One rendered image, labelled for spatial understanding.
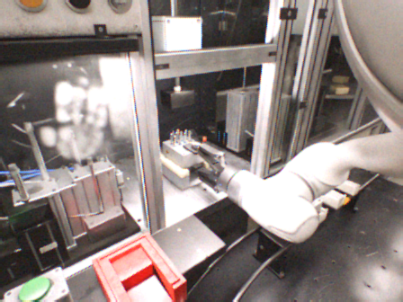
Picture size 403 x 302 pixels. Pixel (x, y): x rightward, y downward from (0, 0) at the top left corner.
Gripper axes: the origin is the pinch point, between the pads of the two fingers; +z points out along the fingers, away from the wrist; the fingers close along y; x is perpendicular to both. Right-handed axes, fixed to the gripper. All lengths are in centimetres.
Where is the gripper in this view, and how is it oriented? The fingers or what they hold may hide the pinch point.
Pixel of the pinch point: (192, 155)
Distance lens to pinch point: 81.6
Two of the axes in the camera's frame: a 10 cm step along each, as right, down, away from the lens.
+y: 0.0, -8.8, -4.7
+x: -7.9, 2.9, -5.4
